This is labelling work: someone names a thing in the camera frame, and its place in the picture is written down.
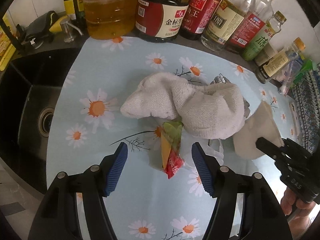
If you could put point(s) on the black dish cloth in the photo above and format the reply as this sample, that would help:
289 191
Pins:
36 33

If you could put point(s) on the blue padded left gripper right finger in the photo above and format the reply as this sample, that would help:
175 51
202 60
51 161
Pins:
205 167

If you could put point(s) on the blue white plastic packet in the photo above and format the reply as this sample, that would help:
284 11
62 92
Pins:
287 75

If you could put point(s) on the small dark sesame oil bottle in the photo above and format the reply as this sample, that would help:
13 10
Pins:
289 53

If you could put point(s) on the black kitchen sink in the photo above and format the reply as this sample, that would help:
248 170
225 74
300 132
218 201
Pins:
30 88

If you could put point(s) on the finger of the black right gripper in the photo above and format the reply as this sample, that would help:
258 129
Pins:
269 149

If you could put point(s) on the person's right hand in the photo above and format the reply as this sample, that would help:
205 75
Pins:
290 199

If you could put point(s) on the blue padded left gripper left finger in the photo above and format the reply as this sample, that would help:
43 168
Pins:
112 167

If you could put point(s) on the yellow dish soap bottle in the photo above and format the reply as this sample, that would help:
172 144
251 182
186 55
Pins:
6 47

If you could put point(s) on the silver foil wrapper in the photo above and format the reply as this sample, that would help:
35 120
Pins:
222 79

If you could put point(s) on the green carton box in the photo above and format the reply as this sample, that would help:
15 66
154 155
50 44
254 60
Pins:
307 66

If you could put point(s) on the white vinegar bottle yellow cap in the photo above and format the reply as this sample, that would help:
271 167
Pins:
224 22

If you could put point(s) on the green label pepper oil bottle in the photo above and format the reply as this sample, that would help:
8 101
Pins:
260 40

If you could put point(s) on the red label soy sauce bottle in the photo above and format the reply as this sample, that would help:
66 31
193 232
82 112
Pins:
197 17

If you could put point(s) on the large soy sauce jug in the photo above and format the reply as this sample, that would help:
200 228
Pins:
159 20

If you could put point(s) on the crushed white paper cup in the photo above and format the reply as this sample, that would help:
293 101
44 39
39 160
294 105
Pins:
259 124

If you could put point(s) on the blue patterned cloth cover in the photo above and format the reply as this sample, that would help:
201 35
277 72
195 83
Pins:
306 96

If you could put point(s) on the person's right forearm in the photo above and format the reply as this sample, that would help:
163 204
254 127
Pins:
300 220

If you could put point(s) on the yellow sponge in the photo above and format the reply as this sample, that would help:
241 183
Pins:
56 27

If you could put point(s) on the red yellow snack wrapper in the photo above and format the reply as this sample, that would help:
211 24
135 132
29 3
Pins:
171 133

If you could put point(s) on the chrome soap dispenser pump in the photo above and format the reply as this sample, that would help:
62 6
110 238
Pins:
67 28

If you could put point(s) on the red label clear bottle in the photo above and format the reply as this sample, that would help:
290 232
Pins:
250 26

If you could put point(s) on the large cooking oil jug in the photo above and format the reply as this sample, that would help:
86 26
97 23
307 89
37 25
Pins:
108 19

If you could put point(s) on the blue daisy tablecloth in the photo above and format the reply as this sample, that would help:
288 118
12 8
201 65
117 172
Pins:
88 125

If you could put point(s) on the white knitted rag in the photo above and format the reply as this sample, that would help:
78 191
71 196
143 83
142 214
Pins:
214 111

